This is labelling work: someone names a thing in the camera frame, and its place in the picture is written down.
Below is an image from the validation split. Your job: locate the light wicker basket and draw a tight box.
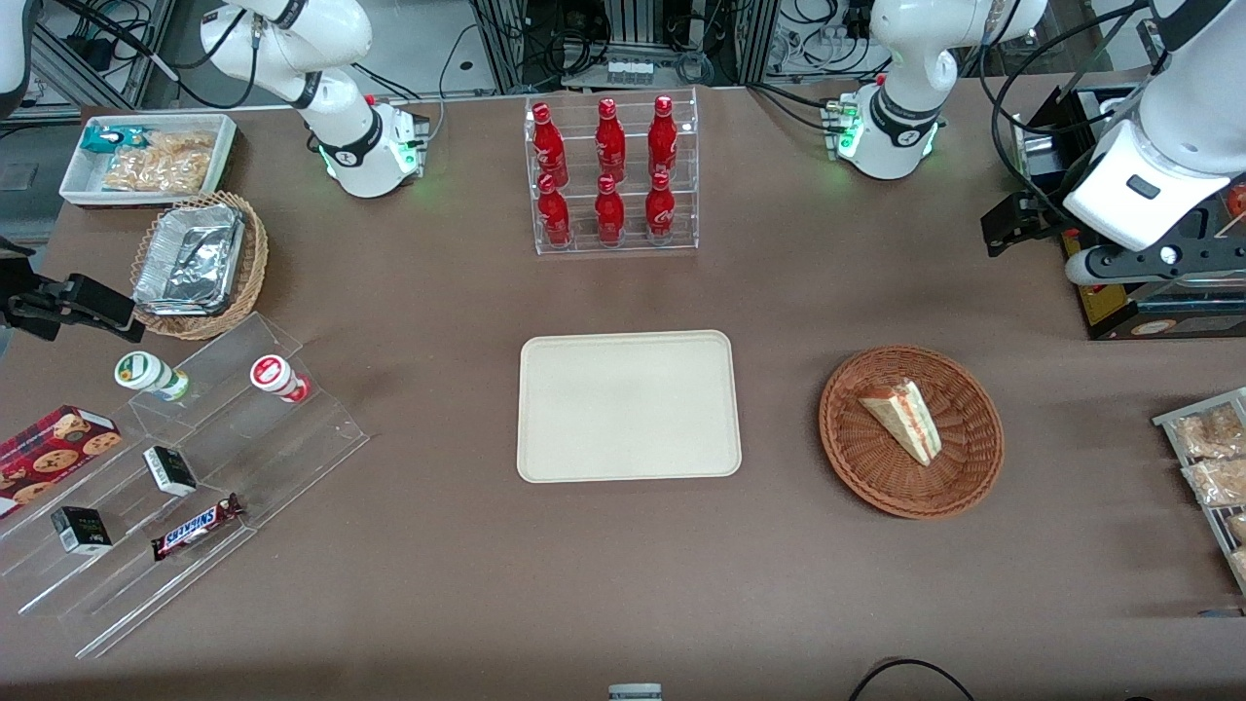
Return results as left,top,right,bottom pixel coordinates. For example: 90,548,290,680
128,191,270,341

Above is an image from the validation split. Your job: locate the white rectangular plastic bin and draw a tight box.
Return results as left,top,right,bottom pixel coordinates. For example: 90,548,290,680
58,113,238,210

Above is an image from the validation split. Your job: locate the black cable loop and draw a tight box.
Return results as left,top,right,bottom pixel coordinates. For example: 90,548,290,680
846,658,977,701

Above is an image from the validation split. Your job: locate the Snickers chocolate bar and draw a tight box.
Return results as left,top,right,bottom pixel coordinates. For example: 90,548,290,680
150,493,245,562

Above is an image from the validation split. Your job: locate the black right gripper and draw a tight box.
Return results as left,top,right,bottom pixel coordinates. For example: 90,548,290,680
0,275,147,344

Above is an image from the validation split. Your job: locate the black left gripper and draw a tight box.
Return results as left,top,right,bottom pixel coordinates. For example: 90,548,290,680
980,190,1246,260

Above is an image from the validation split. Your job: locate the aluminium frame structure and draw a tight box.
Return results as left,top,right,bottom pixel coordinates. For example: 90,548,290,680
470,0,782,94

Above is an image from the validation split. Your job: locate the clear bag of crackers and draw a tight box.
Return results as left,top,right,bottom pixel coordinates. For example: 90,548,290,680
101,130,217,194

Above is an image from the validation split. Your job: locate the teal snack packet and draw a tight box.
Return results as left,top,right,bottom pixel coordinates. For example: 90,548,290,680
80,126,148,158

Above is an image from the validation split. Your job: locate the aluminium foil container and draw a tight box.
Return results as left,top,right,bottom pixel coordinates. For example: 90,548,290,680
132,203,245,316

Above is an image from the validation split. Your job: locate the red cola bottle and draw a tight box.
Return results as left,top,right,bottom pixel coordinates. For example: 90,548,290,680
648,95,678,180
536,174,572,247
644,171,677,240
594,174,626,245
531,102,569,188
595,98,628,184

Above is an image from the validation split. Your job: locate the clear acrylic stepped stand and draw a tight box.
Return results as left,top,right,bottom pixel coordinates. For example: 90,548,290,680
0,312,372,660

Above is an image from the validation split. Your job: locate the triangle sandwich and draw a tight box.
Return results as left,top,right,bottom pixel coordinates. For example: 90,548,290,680
857,379,944,467

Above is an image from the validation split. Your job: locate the cream rectangular tray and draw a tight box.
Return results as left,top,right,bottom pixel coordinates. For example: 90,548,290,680
517,330,744,485

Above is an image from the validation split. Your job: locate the green lidded yogurt cup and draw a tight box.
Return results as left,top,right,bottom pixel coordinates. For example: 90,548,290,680
114,351,192,403

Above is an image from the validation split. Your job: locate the red cookie box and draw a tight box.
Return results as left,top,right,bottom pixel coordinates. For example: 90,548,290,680
0,405,124,519

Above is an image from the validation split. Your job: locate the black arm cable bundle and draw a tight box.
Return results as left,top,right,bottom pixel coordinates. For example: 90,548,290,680
977,0,1171,227

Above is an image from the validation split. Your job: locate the grey wire rack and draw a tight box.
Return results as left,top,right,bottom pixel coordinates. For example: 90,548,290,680
1153,387,1246,597

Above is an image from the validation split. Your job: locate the clear bag of pastry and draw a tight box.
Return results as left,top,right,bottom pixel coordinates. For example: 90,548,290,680
1172,403,1246,461
1181,458,1246,509

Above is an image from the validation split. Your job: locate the brown round wicker basket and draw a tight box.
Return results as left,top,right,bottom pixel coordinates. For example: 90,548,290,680
819,346,1006,520

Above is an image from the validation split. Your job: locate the red lidded yogurt cup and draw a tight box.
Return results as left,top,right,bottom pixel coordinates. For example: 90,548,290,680
249,354,312,404

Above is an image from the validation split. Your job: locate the small black white box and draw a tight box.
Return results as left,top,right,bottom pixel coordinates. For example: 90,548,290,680
142,445,199,498

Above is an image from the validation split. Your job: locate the clear acrylic bottle rack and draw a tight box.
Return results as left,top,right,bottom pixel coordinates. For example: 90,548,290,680
525,87,701,257

